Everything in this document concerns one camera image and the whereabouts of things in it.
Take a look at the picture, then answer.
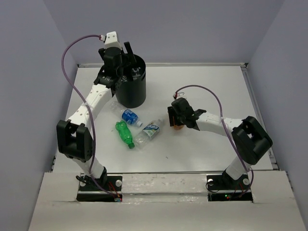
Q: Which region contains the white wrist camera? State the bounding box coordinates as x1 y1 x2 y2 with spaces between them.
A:
173 92 187 100
104 31 122 50

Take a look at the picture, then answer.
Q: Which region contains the black cylindrical waste bin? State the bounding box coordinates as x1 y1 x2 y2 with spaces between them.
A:
115 54 146 109

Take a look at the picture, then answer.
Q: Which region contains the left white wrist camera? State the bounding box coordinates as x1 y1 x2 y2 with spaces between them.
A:
104 31 122 50

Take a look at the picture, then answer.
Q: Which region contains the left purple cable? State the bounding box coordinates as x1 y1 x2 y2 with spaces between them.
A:
62 35 121 202

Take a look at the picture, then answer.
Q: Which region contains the orange juice bottle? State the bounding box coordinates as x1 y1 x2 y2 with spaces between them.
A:
173 125 184 130

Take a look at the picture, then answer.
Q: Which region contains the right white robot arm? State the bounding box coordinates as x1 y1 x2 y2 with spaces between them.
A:
167 97 273 190

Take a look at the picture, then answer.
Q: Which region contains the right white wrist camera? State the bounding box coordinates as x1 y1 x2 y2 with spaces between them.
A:
173 92 187 100

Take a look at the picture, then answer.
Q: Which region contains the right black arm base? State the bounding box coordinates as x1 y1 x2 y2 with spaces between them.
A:
205 174 253 202

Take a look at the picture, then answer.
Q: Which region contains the green plastic bottle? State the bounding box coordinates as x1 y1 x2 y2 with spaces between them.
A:
115 120 135 149

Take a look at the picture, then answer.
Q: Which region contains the clear bottle white green label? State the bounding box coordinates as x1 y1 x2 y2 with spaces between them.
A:
133 118 164 148

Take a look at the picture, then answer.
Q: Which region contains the clear bottle blue label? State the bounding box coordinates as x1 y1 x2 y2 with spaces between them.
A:
110 101 143 127

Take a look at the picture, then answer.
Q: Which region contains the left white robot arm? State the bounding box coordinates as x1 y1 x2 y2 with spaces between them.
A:
56 42 136 190

